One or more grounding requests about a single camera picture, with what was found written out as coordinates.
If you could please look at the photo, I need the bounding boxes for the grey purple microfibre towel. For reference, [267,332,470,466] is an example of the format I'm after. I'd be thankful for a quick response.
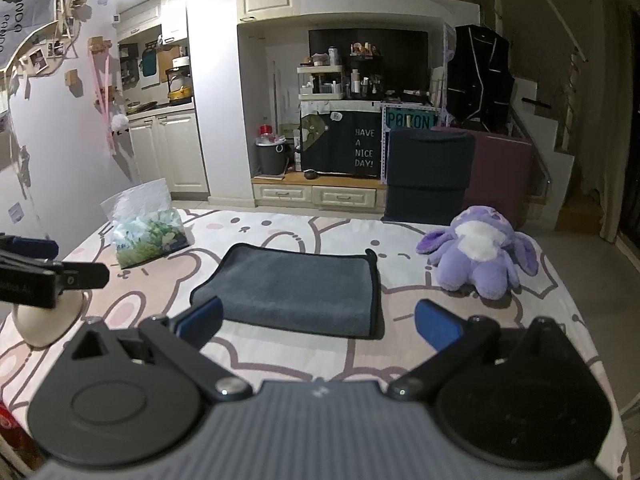
[190,243,385,340]

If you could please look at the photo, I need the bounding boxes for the beige round object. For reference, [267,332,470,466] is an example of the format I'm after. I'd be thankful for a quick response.
[12,290,86,349]

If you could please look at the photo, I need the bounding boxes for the cartoon bear tablecloth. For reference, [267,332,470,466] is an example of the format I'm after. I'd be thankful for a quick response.
[0,207,633,480]

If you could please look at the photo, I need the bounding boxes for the purple plush toy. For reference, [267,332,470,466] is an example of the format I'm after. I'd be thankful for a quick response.
[416,206,539,301]

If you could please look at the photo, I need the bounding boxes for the floral tissue pack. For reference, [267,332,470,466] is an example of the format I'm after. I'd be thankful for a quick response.
[101,178,189,269]

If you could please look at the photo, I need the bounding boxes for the white drawer cabinet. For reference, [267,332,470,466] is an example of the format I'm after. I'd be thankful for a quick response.
[252,172,387,214]

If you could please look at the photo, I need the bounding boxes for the dark blue chair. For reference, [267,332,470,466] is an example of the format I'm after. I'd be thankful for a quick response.
[383,128,475,224]

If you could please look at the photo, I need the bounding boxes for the white kitchen cabinet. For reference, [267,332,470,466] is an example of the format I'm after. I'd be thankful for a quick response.
[129,110,209,196]

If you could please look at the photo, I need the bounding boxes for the maroon board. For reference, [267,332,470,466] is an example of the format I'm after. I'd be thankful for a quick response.
[463,130,533,228]

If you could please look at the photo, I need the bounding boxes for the dark grey trash bin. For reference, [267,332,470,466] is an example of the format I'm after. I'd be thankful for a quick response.
[256,138,291,177]

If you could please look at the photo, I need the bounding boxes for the black have a nice day cloth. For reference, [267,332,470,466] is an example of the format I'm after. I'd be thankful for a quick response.
[300,110,382,179]

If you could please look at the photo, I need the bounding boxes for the teal poison sign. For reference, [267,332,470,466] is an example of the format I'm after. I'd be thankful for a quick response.
[385,108,437,130]

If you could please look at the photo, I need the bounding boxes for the black garment bag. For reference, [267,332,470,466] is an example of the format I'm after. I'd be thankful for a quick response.
[447,25,514,134]

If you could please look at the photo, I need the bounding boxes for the cream shelf organizer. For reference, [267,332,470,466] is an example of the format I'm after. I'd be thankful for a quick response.
[296,65,345,101]

